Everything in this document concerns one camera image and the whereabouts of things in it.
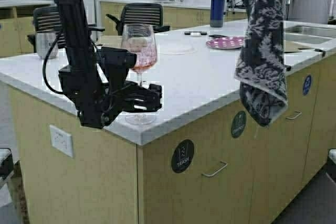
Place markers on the recycling drawer metal handle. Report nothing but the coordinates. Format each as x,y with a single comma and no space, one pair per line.
293,116

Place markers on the pink polka dot plate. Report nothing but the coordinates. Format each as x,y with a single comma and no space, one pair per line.
226,43

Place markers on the black counter edge clip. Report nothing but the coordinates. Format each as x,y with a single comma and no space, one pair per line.
322,52

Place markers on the round blue sticker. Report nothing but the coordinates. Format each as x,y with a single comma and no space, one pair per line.
307,85

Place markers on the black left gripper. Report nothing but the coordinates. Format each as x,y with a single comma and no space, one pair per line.
123,95

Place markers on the black smartphone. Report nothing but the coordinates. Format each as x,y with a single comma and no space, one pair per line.
217,36

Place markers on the steel tumbler cup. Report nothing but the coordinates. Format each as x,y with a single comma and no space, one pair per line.
44,41

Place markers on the robot base right corner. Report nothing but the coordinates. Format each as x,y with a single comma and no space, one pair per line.
330,165

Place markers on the white island power outlet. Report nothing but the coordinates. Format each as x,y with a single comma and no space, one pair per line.
62,141

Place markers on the black trash sticker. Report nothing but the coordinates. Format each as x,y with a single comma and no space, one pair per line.
182,156

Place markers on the brown cardboard sheet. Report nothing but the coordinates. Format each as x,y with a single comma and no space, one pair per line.
292,47

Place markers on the robot base left corner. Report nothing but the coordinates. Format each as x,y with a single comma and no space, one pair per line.
7,166

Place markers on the white round plate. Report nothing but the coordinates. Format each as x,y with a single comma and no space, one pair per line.
174,47

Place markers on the blue water bottle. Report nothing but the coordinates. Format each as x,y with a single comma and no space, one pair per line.
217,13

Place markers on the black white small device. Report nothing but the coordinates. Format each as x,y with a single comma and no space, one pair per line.
195,33

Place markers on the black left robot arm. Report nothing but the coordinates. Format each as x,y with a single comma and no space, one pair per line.
95,81

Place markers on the green compost sticker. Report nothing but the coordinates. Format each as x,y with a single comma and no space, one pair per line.
238,124

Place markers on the black white floral cloth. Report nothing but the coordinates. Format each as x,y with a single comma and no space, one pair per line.
260,68

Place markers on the wooden kitchen island cabinet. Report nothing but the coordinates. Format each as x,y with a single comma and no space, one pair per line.
203,160

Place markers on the black mesh office chair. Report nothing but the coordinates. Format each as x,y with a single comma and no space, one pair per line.
141,13

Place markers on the trash drawer metal handle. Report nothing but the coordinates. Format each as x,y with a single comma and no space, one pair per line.
214,170

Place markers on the wine glass with red liquid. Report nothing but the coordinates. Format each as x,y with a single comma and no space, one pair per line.
140,40

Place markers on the island steel sink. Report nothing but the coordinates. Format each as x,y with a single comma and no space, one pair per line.
309,34

